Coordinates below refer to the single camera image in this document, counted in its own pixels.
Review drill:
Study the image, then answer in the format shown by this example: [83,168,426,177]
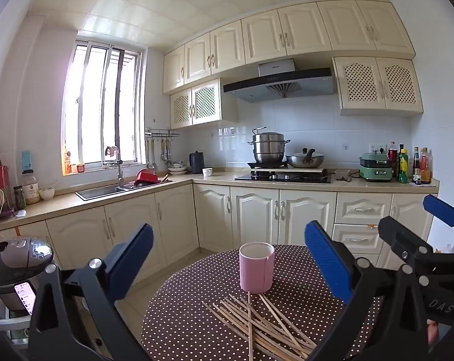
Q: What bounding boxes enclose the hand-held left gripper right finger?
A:
[304,220,427,361]

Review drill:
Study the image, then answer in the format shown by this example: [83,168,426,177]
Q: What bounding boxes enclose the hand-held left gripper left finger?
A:
[28,223,154,361]

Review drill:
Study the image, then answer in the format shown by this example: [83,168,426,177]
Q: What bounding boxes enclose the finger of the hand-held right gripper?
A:
[423,194,454,241]
[378,216,443,268]

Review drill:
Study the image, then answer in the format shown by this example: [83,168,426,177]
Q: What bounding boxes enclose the pink cup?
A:
[239,241,276,294]

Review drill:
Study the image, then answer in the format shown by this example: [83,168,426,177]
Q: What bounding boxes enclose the pile of wooden chopsticks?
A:
[201,291,318,361]

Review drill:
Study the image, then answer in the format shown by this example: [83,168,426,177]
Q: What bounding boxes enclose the person's right hand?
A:
[427,319,440,347]

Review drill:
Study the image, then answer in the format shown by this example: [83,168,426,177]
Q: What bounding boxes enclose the cream base cabinets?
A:
[0,182,440,301]

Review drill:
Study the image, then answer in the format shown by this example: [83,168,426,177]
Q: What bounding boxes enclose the group of condiment bottles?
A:
[388,141,434,186]

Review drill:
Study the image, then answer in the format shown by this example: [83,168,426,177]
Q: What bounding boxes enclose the green electric cooker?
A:
[359,152,395,182]

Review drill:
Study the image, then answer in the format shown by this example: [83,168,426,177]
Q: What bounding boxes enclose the stainless steel sink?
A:
[75,178,173,201]

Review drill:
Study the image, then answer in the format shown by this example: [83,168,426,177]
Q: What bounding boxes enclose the red pot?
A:
[134,169,160,188]

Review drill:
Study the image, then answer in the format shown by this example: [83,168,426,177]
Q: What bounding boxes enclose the steel kitchen faucet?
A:
[105,146,126,189]

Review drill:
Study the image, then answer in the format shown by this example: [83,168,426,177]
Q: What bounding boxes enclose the black glass gas stove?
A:
[234,169,333,184]

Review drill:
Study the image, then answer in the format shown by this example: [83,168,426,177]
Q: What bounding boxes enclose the hanging steel spatulas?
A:
[160,138,173,166]

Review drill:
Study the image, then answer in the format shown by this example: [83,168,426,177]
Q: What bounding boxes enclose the smartphone with lit screen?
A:
[14,281,38,316]

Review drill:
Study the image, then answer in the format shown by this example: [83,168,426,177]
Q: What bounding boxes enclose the black electric kettle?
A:
[189,151,206,174]

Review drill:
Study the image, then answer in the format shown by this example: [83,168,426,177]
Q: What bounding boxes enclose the dark rice cooker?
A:
[0,237,55,309]

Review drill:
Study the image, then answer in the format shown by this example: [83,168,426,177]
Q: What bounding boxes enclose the beige countertop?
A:
[0,167,440,232]

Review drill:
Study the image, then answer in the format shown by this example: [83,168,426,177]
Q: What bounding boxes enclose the large labelled glass jar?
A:
[22,169,40,205]

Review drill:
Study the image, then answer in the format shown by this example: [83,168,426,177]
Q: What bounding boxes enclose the stainless steel steamer pot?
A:
[247,127,291,168]

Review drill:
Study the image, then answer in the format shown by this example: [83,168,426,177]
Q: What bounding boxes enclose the metal trolley shelf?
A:
[0,289,36,348]

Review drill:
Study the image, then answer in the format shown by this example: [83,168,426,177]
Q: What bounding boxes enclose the cream lattice door cabinet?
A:
[332,56,424,117]
[170,78,239,129]

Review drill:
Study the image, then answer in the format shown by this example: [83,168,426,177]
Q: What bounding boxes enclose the barred kitchen window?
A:
[62,38,147,175]

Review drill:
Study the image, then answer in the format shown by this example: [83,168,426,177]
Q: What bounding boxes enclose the red hanging tool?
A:
[0,155,10,190]

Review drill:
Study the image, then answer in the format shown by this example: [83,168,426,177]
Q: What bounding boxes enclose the black and grey range hood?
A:
[223,59,336,103]

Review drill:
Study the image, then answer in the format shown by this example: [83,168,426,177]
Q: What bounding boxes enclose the steel wok with black handle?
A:
[286,148,325,168]

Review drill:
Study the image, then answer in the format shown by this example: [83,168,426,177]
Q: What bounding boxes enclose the metal wall utensil rack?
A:
[144,128,180,138]

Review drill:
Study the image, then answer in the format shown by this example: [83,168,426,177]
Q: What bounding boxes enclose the cream upper wall cabinets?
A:
[162,1,416,94]

